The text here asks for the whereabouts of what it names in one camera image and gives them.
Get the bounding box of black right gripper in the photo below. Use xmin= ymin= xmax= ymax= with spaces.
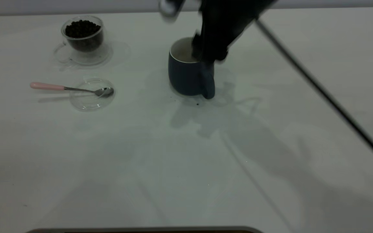
xmin=191 ymin=0 xmax=276 ymax=63

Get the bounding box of dark blue ceramic mug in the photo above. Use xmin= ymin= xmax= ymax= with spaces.
xmin=168 ymin=37 xmax=216 ymax=100

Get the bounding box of pink handled metal spoon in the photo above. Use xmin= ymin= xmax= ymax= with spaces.
xmin=30 ymin=82 xmax=114 ymax=97

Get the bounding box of clear glass cup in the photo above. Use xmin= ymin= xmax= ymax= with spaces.
xmin=53 ymin=16 xmax=105 ymax=64

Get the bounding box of heap of coffee beans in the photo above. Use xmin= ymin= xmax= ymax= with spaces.
xmin=65 ymin=20 xmax=103 ymax=52

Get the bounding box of clear glass saucer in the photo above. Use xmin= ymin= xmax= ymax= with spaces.
xmin=69 ymin=78 xmax=116 ymax=112
xmin=54 ymin=41 xmax=113 ymax=67

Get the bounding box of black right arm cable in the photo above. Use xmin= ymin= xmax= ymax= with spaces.
xmin=254 ymin=19 xmax=373 ymax=172

